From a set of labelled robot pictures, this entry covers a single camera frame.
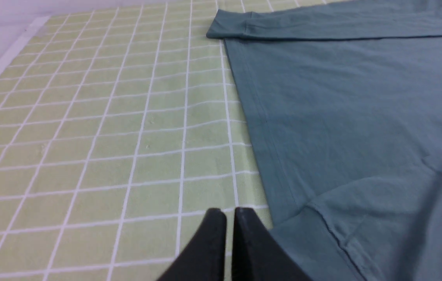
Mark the green checkered tablecloth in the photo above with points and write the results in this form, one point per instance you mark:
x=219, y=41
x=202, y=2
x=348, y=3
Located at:
x=119, y=128

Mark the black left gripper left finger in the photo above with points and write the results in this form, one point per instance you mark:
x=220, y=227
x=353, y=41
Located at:
x=203, y=258

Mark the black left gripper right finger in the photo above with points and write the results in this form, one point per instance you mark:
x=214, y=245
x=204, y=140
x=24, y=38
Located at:
x=256, y=256

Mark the green long sleeve shirt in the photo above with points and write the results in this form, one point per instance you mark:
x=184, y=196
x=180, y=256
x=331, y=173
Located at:
x=343, y=104

